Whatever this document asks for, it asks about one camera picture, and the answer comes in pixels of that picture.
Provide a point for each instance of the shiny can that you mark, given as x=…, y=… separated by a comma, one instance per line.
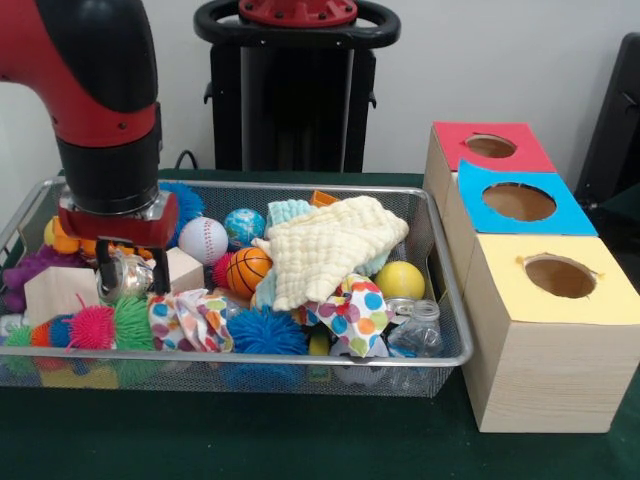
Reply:
x=132, y=277

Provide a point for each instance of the clear plastic bottle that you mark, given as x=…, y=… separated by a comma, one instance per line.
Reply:
x=415, y=335

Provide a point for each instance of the white toy baseball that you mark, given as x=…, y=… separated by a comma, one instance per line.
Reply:
x=202, y=241

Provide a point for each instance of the yellow tennis ball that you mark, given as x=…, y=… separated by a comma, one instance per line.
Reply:
x=399, y=281

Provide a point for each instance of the light teal cloth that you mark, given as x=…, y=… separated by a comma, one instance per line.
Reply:
x=285, y=210

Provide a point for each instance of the cream knitted cloth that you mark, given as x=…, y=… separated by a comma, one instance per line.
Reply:
x=325, y=245

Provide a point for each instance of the white polka dot cloth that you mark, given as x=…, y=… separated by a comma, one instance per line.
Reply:
x=360, y=315
x=190, y=320

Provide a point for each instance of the blue globe ball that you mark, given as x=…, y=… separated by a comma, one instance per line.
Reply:
x=245, y=227

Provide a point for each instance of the blue spiky rubber ball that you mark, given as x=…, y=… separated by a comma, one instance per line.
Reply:
x=267, y=332

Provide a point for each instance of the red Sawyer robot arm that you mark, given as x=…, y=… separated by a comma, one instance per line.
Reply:
x=100, y=100

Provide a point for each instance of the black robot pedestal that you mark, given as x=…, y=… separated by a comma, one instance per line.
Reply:
x=290, y=100

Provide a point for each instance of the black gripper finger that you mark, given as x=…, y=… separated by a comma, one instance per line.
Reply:
x=161, y=270
x=105, y=265

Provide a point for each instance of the wooden box with three holes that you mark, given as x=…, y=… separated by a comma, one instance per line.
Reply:
x=550, y=375

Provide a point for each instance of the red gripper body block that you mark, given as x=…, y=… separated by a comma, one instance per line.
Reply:
x=120, y=229

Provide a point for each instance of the dark green side table cloth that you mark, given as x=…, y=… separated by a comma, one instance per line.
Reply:
x=625, y=215

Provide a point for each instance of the black flat panel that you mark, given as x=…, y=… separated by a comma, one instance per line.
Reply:
x=615, y=125

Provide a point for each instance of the orange toy basketball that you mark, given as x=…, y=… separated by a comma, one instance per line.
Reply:
x=247, y=272

